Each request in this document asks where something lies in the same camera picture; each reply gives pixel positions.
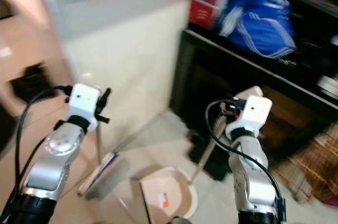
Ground black device on floor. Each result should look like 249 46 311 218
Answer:
187 129 232 181

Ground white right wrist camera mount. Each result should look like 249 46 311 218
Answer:
224 95 273 141

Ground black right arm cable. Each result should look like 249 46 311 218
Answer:
205 99 287 220

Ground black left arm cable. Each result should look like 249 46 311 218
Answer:
1 85 72 224

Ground brown wicker basket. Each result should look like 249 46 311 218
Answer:
274 124 338 206

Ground beige long-handled dustpan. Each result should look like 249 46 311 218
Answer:
138 116 227 224

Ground small black box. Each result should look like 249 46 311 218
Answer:
10 63 57 104

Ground white counter block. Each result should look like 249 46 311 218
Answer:
32 0 206 145

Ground black open shelf unit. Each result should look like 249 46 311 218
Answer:
168 0 338 156

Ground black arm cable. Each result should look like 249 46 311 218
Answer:
1 85 72 224
205 99 287 220

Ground blue striped bag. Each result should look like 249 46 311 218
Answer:
219 0 297 60

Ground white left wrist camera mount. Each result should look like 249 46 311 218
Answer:
65 83 101 133

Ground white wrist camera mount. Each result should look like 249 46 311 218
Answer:
224 95 273 141
65 83 101 133

